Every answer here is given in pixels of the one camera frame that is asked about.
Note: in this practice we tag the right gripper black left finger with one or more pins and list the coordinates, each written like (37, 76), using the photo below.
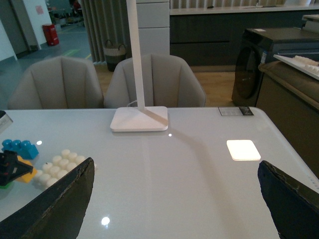
(58, 212)

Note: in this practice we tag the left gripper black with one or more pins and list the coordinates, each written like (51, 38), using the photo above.
(8, 167)

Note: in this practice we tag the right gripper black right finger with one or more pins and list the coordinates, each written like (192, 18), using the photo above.
(294, 207)

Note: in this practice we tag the yellow two-stud toy block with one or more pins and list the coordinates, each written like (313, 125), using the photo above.
(26, 171)

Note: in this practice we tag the white studded base plate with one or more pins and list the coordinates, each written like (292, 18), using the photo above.
(59, 166)

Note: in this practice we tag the green two-stud toy block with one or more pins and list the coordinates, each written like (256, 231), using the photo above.
(6, 186)

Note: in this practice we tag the blue three-stud toy block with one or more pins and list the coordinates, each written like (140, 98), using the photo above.
(25, 148)

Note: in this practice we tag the beige chair left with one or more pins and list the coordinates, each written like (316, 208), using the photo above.
(58, 83)

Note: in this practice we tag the beige chair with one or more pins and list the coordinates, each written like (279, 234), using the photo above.
(168, 81)
(58, 83)

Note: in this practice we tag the brown side cabinet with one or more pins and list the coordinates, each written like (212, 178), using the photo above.
(290, 98)

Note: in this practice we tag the black white table label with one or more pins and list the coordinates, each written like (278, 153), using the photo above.
(235, 111)

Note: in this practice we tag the white desk lamp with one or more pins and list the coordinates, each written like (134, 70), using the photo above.
(140, 118)

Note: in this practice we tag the red bin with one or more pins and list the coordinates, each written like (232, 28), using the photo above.
(50, 34)

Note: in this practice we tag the white tray with blocks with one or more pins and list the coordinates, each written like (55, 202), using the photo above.
(303, 64)

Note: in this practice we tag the black washing machine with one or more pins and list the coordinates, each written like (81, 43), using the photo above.
(259, 45)

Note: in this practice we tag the beige chair right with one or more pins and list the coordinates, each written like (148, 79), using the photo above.
(168, 81)

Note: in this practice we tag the dark kitchen counter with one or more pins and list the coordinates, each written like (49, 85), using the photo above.
(212, 36)

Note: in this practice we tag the white drawer cabinet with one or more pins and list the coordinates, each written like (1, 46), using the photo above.
(153, 22)

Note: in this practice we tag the woven basket with handles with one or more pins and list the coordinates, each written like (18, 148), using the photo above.
(114, 54)

